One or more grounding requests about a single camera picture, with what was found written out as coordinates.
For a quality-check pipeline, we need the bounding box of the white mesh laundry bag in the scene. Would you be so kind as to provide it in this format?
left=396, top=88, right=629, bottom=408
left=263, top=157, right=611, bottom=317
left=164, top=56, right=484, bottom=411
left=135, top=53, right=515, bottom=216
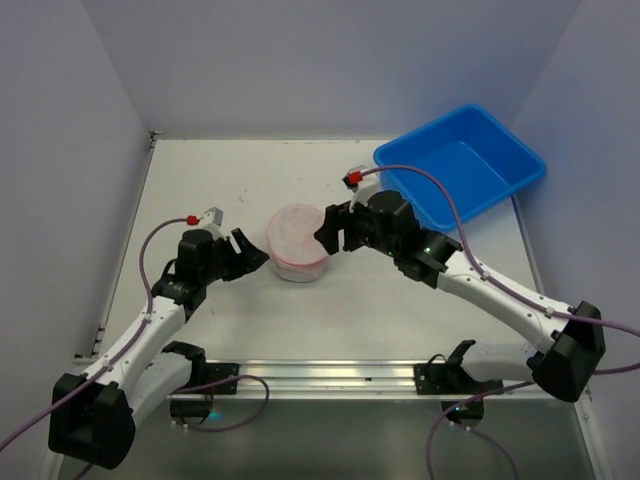
left=266, top=204, right=329, bottom=283

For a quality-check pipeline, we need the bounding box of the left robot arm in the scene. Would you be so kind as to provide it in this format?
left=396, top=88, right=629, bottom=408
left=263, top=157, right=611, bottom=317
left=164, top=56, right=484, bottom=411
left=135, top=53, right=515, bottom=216
left=48, top=229, right=269, bottom=469

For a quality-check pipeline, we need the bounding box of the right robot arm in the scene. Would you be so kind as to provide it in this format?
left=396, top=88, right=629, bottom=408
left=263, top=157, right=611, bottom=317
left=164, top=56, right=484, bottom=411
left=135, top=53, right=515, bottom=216
left=314, top=191, right=606, bottom=402

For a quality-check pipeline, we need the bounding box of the blue plastic bin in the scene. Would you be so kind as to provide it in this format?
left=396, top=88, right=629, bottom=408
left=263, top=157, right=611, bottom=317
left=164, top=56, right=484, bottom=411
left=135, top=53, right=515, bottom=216
left=373, top=105, right=546, bottom=222

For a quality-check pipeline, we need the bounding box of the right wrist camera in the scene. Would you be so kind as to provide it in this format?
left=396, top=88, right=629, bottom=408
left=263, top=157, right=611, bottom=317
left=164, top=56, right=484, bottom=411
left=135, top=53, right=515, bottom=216
left=342, top=166, right=381, bottom=213

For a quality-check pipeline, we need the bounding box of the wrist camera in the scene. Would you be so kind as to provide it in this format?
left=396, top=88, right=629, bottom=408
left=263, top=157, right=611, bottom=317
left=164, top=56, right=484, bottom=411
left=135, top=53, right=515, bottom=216
left=342, top=166, right=381, bottom=213
left=186, top=207, right=224, bottom=239

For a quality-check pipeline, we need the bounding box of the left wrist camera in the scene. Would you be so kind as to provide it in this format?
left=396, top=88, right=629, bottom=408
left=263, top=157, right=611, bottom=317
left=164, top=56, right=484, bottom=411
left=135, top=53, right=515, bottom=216
left=186, top=207, right=224, bottom=239

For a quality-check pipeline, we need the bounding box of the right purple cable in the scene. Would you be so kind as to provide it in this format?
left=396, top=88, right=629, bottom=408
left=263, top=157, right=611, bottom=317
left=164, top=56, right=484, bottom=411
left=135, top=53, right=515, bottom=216
left=344, top=166, right=640, bottom=480

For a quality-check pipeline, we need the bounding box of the purple cable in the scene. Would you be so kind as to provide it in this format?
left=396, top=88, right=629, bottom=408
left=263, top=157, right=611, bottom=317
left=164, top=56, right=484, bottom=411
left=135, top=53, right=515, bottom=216
left=0, top=214, right=271, bottom=480
left=344, top=166, right=640, bottom=480

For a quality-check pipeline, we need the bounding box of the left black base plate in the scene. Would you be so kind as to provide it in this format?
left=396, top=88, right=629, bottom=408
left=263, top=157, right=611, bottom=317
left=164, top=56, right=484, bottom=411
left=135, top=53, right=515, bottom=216
left=172, top=360, right=241, bottom=397

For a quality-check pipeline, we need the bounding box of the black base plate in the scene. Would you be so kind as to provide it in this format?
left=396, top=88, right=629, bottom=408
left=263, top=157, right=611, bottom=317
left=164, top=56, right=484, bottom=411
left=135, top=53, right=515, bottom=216
left=172, top=360, right=241, bottom=397
left=413, top=353, right=504, bottom=396

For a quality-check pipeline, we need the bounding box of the aluminium mounting rail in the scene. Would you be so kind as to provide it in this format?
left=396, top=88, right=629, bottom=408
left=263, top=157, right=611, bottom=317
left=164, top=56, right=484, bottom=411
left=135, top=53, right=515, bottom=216
left=169, top=355, right=594, bottom=401

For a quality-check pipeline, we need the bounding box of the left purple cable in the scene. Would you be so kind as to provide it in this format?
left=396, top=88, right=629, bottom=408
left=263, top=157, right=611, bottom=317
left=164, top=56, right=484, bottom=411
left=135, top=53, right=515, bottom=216
left=0, top=214, right=271, bottom=480

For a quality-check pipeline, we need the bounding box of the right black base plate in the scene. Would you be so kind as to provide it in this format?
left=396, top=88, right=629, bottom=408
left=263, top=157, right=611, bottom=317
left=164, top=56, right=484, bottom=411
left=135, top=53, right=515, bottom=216
left=413, top=353, right=504, bottom=396

